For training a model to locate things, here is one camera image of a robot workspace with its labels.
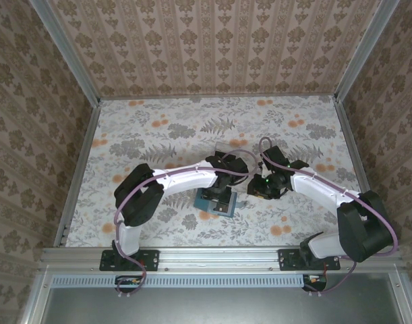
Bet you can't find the dark card with chip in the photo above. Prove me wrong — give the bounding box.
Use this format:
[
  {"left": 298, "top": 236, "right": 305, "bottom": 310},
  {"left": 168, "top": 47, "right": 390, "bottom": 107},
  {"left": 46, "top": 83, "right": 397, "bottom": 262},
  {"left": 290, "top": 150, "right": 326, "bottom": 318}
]
[{"left": 208, "top": 194, "right": 236, "bottom": 217}]

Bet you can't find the teal leather card holder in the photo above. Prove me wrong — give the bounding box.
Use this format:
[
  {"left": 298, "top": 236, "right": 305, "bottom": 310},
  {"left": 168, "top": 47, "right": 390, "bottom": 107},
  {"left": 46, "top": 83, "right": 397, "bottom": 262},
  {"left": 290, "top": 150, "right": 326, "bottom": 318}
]
[{"left": 193, "top": 188, "right": 249, "bottom": 219}]

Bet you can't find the grey metal panel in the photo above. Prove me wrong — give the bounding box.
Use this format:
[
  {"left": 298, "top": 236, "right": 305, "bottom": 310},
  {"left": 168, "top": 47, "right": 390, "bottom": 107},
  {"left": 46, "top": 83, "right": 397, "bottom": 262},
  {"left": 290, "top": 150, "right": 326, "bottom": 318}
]
[{"left": 20, "top": 269, "right": 412, "bottom": 324}]

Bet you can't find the aluminium mounting rail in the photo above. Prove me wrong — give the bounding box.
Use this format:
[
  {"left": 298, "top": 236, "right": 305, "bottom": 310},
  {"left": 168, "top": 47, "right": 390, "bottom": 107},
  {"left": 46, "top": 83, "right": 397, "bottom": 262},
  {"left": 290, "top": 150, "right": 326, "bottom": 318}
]
[{"left": 39, "top": 246, "right": 405, "bottom": 273}]

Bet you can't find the white slotted cable duct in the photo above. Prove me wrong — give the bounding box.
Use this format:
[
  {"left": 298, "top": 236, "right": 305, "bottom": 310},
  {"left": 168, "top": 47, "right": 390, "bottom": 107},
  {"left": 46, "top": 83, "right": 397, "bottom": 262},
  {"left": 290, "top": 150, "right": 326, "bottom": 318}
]
[{"left": 52, "top": 273, "right": 307, "bottom": 288}]

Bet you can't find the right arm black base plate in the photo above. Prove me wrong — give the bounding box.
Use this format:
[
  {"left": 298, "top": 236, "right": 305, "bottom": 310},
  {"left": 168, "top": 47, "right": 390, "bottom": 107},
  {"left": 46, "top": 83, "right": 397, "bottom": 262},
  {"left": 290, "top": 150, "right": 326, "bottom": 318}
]
[{"left": 278, "top": 248, "right": 341, "bottom": 272}]

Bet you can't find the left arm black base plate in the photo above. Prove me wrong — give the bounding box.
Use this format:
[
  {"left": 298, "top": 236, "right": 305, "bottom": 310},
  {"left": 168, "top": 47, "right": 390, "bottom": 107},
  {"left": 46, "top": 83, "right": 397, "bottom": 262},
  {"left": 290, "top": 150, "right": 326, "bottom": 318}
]
[{"left": 99, "top": 248, "right": 160, "bottom": 272}]

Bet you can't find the aluminium table side rail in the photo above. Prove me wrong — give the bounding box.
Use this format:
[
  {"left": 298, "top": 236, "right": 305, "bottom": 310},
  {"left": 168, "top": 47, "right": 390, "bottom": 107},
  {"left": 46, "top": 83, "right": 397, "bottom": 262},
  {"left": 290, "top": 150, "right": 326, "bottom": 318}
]
[
  {"left": 333, "top": 97, "right": 390, "bottom": 246},
  {"left": 53, "top": 101, "right": 101, "bottom": 247}
]

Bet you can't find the aluminium table end rail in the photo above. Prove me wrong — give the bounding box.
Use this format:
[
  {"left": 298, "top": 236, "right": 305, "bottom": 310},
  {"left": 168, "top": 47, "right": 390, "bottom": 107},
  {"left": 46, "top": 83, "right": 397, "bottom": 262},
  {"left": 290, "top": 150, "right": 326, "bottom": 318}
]
[{"left": 99, "top": 92, "right": 338, "bottom": 101}]

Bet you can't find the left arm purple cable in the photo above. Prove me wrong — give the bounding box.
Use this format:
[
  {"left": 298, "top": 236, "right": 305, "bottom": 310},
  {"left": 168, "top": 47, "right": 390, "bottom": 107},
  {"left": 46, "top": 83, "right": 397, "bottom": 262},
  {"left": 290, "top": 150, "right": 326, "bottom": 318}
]
[{"left": 113, "top": 149, "right": 258, "bottom": 298}]

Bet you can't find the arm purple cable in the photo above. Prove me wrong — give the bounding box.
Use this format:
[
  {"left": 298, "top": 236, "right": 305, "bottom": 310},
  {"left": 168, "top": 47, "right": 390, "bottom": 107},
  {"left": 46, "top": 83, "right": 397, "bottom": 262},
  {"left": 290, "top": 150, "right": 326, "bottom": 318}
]
[
  {"left": 113, "top": 149, "right": 258, "bottom": 298},
  {"left": 258, "top": 136, "right": 401, "bottom": 300}
]

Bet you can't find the black controller board with wires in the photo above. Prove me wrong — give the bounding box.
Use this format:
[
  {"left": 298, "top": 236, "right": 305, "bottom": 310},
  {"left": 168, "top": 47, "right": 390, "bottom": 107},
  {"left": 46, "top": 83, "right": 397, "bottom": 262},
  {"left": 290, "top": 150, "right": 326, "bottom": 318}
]
[
  {"left": 115, "top": 275, "right": 143, "bottom": 294},
  {"left": 302, "top": 273, "right": 328, "bottom": 292}
]

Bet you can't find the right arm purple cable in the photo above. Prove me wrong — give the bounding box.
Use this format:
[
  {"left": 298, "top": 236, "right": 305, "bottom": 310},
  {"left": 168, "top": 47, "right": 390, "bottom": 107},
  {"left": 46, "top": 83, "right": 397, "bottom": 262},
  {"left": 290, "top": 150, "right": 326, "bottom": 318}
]
[{"left": 258, "top": 136, "right": 401, "bottom": 300}]

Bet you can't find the aluminium frame post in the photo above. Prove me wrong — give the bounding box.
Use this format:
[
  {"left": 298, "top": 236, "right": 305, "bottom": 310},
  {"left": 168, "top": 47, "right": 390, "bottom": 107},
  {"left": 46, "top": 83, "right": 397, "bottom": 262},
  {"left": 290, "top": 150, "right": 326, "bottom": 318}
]
[
  {"left": 333, "top": 0, "right": 402, "bottom": 102},
  {"left": 28, "top": 0, "right": 102, "bottom": 104}
]

